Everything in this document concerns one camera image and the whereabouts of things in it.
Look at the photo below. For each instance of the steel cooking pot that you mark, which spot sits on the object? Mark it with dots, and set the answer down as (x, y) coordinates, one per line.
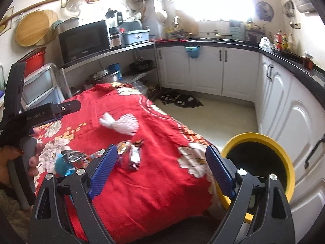
(105, 76)

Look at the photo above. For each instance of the grey plastic drawer unit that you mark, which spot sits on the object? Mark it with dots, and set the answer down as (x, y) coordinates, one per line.
(43, 86)

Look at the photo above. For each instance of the silver wrapper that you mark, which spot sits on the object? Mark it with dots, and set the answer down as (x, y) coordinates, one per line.
(77, 157)

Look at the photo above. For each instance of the black frying pan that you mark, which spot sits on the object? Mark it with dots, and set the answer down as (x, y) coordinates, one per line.
(141, 66)

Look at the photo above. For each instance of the yellow trash bin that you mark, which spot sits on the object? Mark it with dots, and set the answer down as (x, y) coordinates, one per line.
(261, 156)

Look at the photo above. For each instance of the red plastic tub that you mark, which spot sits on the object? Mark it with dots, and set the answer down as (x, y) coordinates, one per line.
(34, 60)

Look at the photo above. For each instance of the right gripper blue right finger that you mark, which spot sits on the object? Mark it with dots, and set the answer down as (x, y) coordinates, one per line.
(222, 172)

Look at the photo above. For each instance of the red floral tablecloth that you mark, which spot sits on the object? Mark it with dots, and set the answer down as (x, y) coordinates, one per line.
(173, 181)

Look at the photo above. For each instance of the brown chocolate bar wrapper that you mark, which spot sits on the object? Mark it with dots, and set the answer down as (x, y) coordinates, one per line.
(134, 155)

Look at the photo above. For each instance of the blue crumpled wrapper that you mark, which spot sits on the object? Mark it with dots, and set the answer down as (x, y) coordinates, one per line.
(63, 167)

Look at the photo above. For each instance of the left hand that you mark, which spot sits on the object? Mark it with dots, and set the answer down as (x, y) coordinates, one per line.
(11, 153)

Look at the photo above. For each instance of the black floor mat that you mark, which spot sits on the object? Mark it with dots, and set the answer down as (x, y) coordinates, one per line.
(179, 99)

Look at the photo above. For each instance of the white black cabinet run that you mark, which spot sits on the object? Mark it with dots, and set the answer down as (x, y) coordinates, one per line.
(289, 105)

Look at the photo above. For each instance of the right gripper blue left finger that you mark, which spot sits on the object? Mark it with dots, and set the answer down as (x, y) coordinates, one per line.
(102, 170)

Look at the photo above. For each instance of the black microwave oven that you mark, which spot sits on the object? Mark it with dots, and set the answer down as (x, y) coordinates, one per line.
(83, 41)

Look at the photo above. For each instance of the blue hanging basket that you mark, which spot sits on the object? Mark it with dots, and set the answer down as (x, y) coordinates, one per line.
(192, 51)

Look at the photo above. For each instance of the round wooden board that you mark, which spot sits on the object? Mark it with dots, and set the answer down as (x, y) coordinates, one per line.
(36, 28)

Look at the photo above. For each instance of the white plastic straw bundle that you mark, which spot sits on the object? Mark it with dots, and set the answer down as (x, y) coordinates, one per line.
(126, 124)

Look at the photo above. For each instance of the blue plastic storage box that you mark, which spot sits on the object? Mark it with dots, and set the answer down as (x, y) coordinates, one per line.
(136, 37)

